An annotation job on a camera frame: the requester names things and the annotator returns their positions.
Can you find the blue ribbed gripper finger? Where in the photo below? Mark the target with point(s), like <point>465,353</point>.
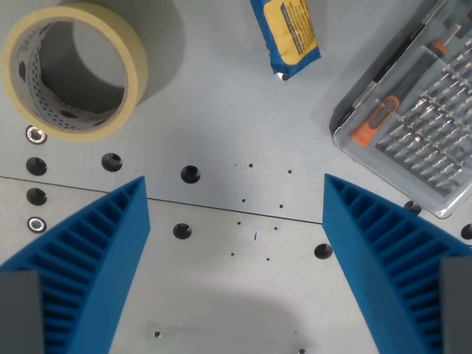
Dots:
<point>99,258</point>
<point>383,265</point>

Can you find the beige masking tape roll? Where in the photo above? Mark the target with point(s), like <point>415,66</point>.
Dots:
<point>75,70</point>

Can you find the blue and yellow snack bag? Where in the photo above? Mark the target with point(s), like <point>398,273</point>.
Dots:
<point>289,35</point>

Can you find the clear screwdriver bit set case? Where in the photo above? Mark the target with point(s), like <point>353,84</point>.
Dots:
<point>413,110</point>

